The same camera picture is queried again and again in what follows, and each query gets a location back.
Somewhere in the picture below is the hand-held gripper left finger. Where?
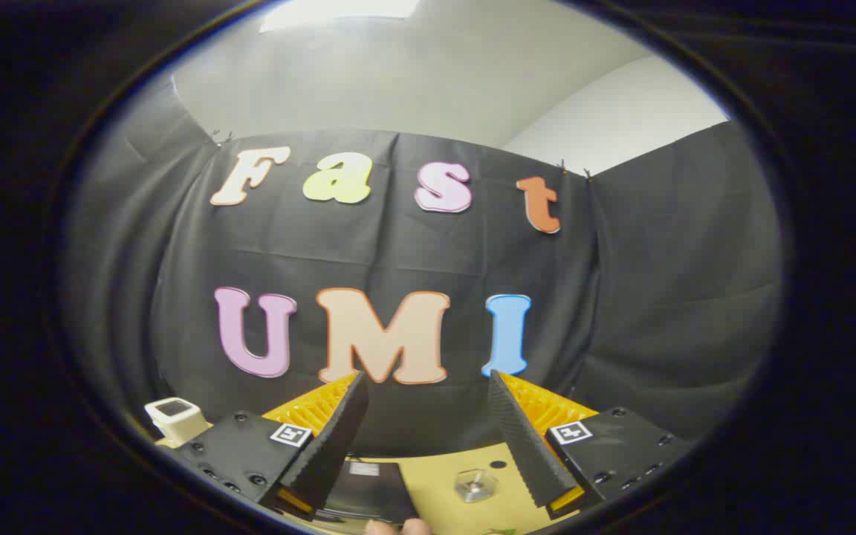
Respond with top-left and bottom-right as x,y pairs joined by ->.
174,372 -> 371,521

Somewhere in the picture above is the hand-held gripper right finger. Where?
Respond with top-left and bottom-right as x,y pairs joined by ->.
487,369 -> 695,521

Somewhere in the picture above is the black toaster oven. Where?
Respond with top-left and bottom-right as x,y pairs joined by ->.
322,459 -> 419,525

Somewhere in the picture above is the white toaster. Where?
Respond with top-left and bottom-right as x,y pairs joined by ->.
144,398 -> 212,449

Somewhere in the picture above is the black backdrop cloth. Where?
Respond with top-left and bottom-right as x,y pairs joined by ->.
64,78 -> 784,458

